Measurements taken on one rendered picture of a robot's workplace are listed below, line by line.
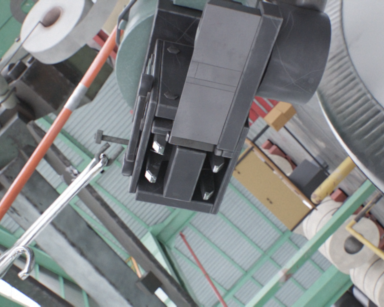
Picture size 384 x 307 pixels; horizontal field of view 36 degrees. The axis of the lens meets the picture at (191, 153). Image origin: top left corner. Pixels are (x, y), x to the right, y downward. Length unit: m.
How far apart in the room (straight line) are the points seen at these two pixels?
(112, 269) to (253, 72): 0.93
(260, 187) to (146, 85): 10.04
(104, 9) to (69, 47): 0.10
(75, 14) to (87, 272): 0.53
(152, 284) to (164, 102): 0.85
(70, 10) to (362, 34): 0.69
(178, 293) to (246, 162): 9.02
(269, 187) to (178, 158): 10.11
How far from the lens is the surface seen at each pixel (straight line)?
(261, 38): 0.41
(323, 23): 0.46
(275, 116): 9.44
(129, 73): 0.60
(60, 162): 1.23
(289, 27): 0.44
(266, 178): 10.49
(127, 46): 0.58
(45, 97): 1.28
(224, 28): 0.41
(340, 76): 0.59
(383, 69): 0.56
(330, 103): 0.56
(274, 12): 0.41
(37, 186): 1.25
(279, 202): 10.76
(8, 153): 1.25
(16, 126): 1.24
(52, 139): 0.76
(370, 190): 4.07
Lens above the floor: 1.43
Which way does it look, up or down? 1 degrees up
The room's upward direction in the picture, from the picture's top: 136 degrees counter-clockwise
